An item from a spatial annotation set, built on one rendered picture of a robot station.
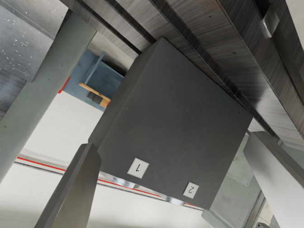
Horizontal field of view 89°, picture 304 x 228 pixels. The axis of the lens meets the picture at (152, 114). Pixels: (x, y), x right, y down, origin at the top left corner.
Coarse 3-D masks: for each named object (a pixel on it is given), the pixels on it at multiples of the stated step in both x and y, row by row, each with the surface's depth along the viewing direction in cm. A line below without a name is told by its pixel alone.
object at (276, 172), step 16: (256, 144) 9; (272, 144) 8; (256, 160) 9; (272, 160) 8; (288, 160) 7; (256, 176) 9; (272, 176) 8; (288, 176) 7; (272, 192) 8; (288, 192) 7; (272, 208) 8; (288, 208) 7; (288, 224) 7
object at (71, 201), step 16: (80, 160) 9; (96, 160) 10; (64, 176) 8; (80, 176) 8; (96, 176) 10; (64, 192) 7; (80, 192) 8; (48, 208) 6; (64, 208) 7; (80, 208) 8; (48, 224) 6; (64, 224) 6; (80, 224) 8
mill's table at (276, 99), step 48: (96, 0) 20; (144, 0) 16; (192, 0) 13; (240, 0) 13; (144, 48) 26; (192, 48) 19; (240, 48) 15; (288, 48) 19; (240, 96) 26; (288, 96) 21; (288, 144) 33
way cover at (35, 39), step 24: (0, 0) 34; (24, 0) 34; (48, 0) 34; (0, 24) 37; (24, 24) 38; (48, 24) 38; (0, 48) 39; (24, 48) 40; (48, 48) 42; (24, 72) 44
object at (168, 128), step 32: (160, 64) 20; (192, 64) 22; (128, 96) 19; (160, 96) 21; (192, 96) 23; (224, 96) 25; (96, 128) 26; (128, 128) 19; (160, 128) 21; (192, 128) 23; (224, 128) 26; (128, 160) 20; (160, 160) 22; (192, 160) 24; (224, 160) 26; (160, 192) 22; (192, 192) 24
